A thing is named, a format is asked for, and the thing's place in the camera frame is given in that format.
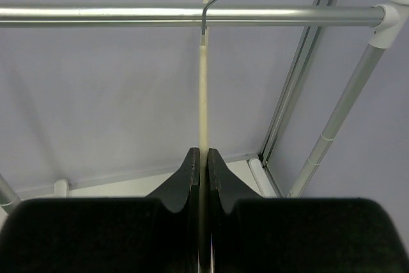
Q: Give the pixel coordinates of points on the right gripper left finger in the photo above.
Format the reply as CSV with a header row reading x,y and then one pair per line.
x,y
174,234

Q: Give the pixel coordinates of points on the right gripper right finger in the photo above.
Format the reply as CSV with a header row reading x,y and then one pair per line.
x,y
226,190

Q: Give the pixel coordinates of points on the cream hanger with metal hook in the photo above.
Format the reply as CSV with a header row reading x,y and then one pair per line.
x,y
205,246

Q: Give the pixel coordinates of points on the metal clothes rack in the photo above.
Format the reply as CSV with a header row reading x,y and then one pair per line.
x,y
386,19

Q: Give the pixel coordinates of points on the aluminium frame post right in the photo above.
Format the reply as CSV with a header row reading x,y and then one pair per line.
x,y
299,68

